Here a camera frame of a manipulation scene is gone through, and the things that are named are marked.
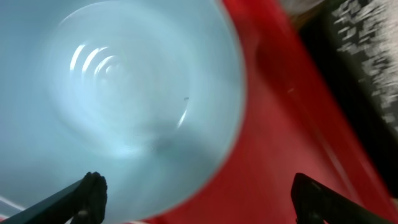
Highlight light blue small bowl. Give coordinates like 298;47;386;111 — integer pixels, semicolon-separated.
1;0;246;223

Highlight spilled rice and scraps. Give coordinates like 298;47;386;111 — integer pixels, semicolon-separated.
331;0;397;131

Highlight red plastic serving tray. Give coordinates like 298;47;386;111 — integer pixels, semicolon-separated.
147;1;397;223

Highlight black rectangular tray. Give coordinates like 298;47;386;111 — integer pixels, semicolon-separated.
300;1;397;197

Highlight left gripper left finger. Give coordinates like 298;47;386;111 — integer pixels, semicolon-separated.
1;172;108;224

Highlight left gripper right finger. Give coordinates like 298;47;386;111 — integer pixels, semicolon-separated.
290;173;392;224

